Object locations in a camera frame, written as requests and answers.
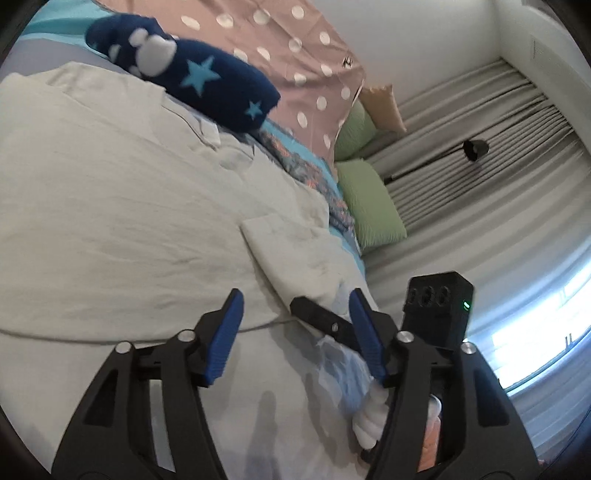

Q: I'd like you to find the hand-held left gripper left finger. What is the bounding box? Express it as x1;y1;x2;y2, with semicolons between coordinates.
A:
51;288;245;480

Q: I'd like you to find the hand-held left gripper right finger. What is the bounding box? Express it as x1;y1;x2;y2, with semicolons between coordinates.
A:
348;288;542;480

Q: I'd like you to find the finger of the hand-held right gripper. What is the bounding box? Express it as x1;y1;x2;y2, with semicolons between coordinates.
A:
290;296;362;350

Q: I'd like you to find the white shirt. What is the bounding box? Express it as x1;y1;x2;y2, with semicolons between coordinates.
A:
0;61;368;344

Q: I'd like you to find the person's right forearm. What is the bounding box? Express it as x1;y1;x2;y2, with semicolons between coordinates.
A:
416;396;445;472

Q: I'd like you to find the person's right hand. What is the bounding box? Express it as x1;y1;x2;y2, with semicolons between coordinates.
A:
352;385;394;452

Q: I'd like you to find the grey curtain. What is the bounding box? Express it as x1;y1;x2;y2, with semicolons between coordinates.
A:
360;58;591;464

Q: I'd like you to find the bright window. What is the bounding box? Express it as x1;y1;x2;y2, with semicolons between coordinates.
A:
489;270;591;394

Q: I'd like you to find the green pillow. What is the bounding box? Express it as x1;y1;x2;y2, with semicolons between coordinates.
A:
335;159;409;253
333;99;383;161

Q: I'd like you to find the blue floral cloth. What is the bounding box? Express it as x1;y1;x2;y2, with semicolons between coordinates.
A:
257;124;366;252

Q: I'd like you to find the black lamp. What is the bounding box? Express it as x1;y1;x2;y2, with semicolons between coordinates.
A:
381;140;490;184

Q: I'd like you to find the tan pillow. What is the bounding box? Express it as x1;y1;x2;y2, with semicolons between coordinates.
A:
359;84;408;136

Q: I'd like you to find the pink polka dot sheet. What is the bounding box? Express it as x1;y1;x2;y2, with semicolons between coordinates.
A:
99;0;399;172

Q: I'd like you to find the navy star print blanket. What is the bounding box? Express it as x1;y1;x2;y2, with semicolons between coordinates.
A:
85;14;282;136

